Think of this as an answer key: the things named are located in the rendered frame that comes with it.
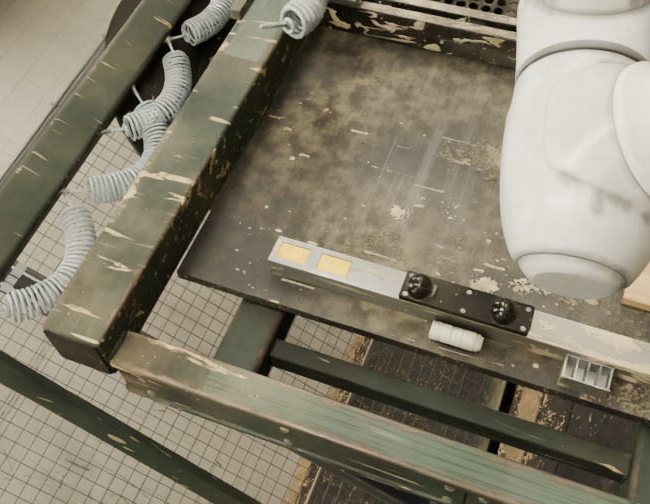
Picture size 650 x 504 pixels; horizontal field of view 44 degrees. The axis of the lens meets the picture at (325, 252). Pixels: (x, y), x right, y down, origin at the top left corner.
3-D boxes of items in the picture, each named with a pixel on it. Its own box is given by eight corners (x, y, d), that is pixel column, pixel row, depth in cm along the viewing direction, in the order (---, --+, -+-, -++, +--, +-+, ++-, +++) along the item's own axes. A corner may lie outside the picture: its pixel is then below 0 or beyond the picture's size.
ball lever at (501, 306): (514, 328, 121) (513, 329, 108) (489, 320, 122) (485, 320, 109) (521, 304, 121) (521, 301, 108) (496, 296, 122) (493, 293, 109)
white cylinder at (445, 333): (427, 341, 124) (478, 357, 122) (428, 332, 122) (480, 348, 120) (433, 325, 126) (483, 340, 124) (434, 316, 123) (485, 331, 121)
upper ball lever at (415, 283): (437, 305, 124) (427, 303, 111) (413, 298, 125) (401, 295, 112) (444, 281, 124) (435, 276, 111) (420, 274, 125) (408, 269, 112)
